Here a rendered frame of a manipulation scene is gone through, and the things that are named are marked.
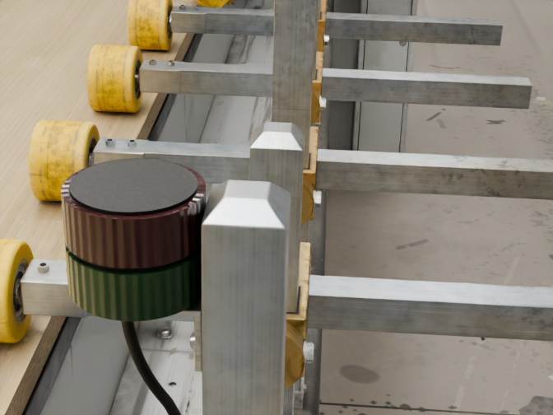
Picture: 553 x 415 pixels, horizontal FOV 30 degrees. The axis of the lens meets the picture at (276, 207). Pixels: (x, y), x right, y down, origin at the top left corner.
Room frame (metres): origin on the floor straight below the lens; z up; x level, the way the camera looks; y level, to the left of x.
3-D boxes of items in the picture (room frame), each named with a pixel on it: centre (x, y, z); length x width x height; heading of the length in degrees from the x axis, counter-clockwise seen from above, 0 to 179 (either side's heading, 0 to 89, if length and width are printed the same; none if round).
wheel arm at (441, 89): (1.18, -0.05, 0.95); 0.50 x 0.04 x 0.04; 87
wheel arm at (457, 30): (1.43, -0.06, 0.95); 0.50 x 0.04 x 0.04; 87
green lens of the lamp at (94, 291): (0.39, 0.06, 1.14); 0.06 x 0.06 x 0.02
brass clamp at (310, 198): (0.91, -0.01, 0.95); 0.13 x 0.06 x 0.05; 177
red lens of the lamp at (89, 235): (0.39, 0.06, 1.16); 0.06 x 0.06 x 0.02
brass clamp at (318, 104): (1.16, -0.02, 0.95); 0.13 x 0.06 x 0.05; 177
